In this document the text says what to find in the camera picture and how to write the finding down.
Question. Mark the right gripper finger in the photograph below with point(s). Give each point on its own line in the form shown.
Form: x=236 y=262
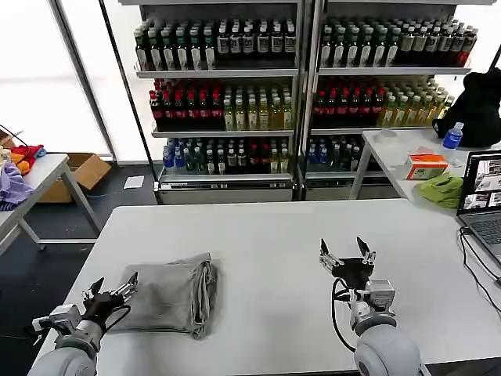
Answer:
x=367 y=252
x=328 y=258

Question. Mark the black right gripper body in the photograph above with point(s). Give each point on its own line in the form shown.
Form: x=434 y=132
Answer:
x=354 y=272

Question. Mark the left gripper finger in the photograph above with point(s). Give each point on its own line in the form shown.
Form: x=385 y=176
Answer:
x=127 y=289
x=94 y=288

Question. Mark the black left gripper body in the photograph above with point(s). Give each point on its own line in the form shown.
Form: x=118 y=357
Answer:
x=101 y=303

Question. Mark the grey printed T-shirt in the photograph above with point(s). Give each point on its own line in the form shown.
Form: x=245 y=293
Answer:
x=164 y=297

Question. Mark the green cloth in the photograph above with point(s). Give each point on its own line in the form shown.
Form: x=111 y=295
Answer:
x=442 y=190

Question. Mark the orange tissue box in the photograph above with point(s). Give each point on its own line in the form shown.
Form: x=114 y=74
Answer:
x=424 y=166

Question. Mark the white paper sheet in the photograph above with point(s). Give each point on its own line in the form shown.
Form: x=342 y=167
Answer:
x=134 y=182

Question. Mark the brown cardboard box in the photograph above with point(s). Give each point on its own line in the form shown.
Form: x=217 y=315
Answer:
x=84 y=168

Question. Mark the white side table with clothes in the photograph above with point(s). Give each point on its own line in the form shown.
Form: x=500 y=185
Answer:
x=43 y=176

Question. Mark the grey open laptop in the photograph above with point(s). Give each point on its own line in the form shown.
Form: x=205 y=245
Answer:
x=483 y=203

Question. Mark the purple cloth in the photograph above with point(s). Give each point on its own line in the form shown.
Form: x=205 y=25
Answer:
x=11 y=182

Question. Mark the blue water bottle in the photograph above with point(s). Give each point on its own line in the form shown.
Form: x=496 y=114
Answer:
x=453 y=137

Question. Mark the red and orange cloth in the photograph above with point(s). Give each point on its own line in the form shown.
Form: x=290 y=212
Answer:
x=27 y=154

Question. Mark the shelf of bottles, green caps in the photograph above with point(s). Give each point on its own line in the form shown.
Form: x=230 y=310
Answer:
x=375 y=90

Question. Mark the black bag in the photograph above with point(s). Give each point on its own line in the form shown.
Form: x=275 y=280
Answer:
x=477 y=105

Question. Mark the black slanted pole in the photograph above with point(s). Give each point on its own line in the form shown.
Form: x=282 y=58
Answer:
x=133 y=102

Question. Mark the shelf of bottles, dark labels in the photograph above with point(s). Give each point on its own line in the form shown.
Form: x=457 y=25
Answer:
x=219 y=98

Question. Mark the grey window frame post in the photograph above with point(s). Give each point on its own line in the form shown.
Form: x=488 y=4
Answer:
x=82 y=78

